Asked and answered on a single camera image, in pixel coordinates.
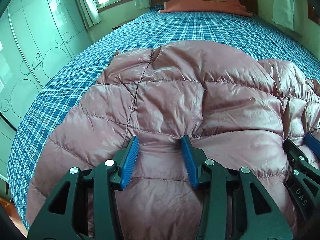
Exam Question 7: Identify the pink quilted down coat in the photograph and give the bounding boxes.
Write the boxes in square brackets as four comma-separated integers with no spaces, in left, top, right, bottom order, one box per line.
[26,41,319,239]

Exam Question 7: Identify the blue plaid bed sheet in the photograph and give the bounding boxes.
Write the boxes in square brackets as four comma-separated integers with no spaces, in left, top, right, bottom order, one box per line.
[7,7,319,225]

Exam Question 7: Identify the pale green curtain right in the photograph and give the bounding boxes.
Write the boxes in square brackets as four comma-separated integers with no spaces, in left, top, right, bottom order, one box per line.
[272,0,301,33]

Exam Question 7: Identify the pale green curtain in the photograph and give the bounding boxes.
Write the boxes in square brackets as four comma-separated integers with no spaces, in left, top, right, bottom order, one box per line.
[272,0,301,33]
[75,0,101,29]

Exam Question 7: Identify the orange red pillow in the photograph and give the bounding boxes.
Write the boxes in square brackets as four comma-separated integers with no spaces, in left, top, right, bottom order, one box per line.
[158,0,253,17]

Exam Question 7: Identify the green patterned wardrobe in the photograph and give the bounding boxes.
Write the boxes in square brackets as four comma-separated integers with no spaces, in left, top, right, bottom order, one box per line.
[1,0,92,128]

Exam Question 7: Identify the pale green curtain left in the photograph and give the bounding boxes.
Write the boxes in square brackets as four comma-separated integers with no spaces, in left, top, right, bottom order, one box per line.
[75,0,101,29]

